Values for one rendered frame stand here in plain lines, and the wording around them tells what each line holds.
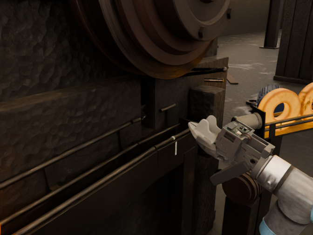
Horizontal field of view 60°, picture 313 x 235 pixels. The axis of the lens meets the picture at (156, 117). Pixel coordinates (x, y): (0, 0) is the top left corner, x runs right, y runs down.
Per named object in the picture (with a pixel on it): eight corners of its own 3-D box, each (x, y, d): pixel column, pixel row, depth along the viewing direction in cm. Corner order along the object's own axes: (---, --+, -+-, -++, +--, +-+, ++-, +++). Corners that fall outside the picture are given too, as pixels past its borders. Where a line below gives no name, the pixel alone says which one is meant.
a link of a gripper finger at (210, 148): (204, 130, 70) (233, 149, 66) (202, 136, 71) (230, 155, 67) (194, 136, 66) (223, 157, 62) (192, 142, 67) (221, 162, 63)
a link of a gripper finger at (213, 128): (200, 105, 72) (230, 123, 68) (194, 123, 75) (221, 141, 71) (194, 108, 70) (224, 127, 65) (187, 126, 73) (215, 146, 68)
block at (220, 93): (184, 150, 100) (187, 87, 91) (196, 143, 105) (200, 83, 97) (209, 160, 93) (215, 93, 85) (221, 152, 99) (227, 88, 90)
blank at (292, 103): (257, 92, 95) (263, 94, 92) (296, 85, 98) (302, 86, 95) (255, 132, 101) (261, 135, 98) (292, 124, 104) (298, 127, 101)
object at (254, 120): (230, 129, 99) (230, 114, 97) (252, 125, 101) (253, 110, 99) (239, 136, 94) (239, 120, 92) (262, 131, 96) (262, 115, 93)
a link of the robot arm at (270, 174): (279, 183, 64) (266, 199, 58) (261, 171, 66) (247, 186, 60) (295, 159, 60) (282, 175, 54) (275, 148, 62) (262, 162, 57)
